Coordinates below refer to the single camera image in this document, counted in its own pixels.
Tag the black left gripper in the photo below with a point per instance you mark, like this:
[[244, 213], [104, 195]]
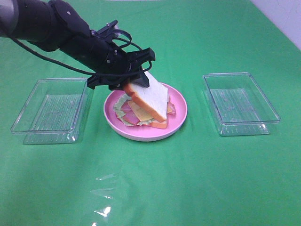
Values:
[[123, 67]]

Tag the bread slice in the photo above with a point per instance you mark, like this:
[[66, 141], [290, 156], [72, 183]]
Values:
[[152, 99], [154, 123]]

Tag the yellow cheese slice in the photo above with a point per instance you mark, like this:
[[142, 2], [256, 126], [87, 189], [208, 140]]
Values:
[[139, 112]]

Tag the green lettuce leaf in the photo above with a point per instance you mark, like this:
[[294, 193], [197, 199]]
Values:
[[117, 109]]

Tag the bacon strip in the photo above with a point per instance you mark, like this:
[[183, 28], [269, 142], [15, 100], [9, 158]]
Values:
[[171, 109], [129, 116]]

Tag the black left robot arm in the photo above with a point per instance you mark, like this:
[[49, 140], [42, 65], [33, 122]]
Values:
[[55, 25]]

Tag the pink round plate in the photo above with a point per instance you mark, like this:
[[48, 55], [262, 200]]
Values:
[[147, 133]]

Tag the left clear plastic tray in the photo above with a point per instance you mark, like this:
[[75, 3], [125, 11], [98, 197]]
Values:
[[55, 112]]

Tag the clear plastic tray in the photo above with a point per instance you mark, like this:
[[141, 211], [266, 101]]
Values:
[[238, 105], [55, 112]]

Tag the right clear plastic tray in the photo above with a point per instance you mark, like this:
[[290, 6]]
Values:
[[238, 105]]

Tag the green tablecloth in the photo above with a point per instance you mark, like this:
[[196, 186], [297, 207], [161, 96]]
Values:
[[193, 178]]

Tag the clear tape patch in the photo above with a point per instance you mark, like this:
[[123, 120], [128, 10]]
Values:
[[103, 192]]

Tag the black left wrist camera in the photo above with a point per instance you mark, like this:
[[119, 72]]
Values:
[[111, 32]]

